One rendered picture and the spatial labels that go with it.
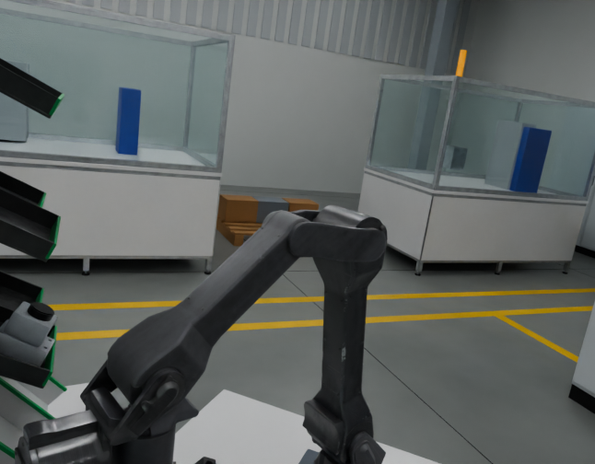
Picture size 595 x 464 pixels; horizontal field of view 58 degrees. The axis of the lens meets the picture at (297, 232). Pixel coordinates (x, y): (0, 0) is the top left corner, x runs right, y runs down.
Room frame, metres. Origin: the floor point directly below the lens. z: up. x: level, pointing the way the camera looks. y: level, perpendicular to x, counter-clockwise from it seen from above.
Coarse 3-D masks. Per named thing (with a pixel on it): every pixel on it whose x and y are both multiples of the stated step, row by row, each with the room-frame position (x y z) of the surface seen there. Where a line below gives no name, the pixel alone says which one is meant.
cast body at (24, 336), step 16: (32, 304) 0.61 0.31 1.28; (16, 320) 0.58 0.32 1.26; (32, 320) 0.59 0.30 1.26; (48, 320) 0.61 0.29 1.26; (0, 336) 0.58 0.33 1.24; (16, 336) 0.58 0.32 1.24; (32, 336) 0.59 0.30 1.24; (0, 352) 0.58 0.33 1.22; (16, 352) 0.58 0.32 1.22; (32, 352) 0.59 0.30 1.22; (48, 352) 0.60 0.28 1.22
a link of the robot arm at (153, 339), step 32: (288, 224) 0.50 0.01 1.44; (320, 224) 0.51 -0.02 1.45; (256, 256) 0.48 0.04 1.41; (288, 256) 0.50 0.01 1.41; (320, 256) 0.51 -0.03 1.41; (352, 256) 0.52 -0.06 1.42; (224, 288) 0.46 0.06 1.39; (256, 288) 0.48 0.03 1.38; (160, 320) 0.45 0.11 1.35; (192, 320) 0.44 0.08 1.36; (224, 320) 0.46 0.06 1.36; (128, 352) 0.42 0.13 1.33; (160, 352) 0.41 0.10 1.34; (192, 352) 0.43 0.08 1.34; (128, 384) 0.39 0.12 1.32; (192, 384) 0.43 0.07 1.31
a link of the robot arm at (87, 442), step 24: (96, 384) 0.43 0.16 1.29; (168, 384) 0.40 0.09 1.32; (96, 408) 0.41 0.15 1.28; (120, 408) 0.40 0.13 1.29; (144, 408) 0.39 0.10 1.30; (168, 408) 0.40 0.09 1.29; (24, 432) 0.37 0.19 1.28; (48, 432) 0.37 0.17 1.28; (72, 432) 0.38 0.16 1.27; (96, 432) 0.39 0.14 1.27; (120, 432) 0.38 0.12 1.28; (24, 456) 0.37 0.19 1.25; (48, 456) 0.36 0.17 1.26; (72, 456) 0.37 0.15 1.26; (96, 456) 0.38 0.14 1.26
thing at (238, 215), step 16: (224, 208) 5.92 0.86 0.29; (240, 208) 5.93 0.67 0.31; (256, 208) 6.02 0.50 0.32; (272, 208) 6.10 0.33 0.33; (288, 208) 6.22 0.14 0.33; (304, 208) 6.28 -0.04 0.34; (224, 224) 5.81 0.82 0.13; (240, 224) 5.87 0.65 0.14; (256, 224) 5.97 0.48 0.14; (240, 240) 5.47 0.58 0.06
